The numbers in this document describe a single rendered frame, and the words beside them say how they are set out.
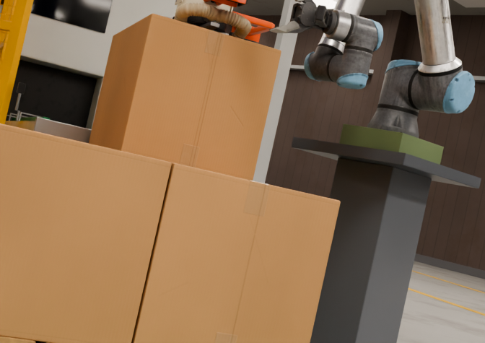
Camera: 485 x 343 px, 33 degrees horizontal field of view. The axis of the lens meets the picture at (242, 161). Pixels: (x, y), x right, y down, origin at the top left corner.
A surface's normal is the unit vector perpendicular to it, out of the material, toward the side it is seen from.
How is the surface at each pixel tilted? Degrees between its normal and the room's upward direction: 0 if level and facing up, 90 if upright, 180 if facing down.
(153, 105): 90
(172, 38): 90
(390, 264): 90
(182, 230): 90
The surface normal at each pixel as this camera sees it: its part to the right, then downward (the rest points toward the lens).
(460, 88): 0.67, 0.22
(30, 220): 0.35, 0.04
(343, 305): -0.70, -0.18
